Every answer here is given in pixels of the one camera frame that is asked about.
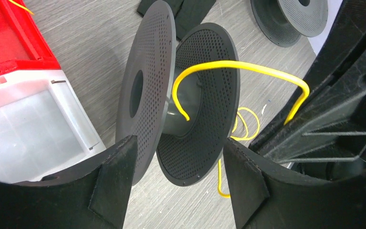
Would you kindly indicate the white plastic bin near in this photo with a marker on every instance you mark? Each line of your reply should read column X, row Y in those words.
column 43, row 126

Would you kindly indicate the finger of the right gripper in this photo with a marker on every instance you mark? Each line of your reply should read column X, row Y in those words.
column 330, row 126

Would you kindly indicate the black cable spool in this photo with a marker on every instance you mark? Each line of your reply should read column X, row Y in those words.
column 180, row 108
column 283, row 22

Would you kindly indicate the red plastic bin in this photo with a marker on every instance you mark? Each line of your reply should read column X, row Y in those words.
column 22, row 46

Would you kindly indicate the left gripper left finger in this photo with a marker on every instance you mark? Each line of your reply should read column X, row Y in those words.
column 92, row 194

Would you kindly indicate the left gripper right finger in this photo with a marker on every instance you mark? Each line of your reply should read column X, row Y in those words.
column 266, row 195

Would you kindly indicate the black cloth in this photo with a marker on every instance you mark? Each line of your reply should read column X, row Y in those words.
column 188, row 14

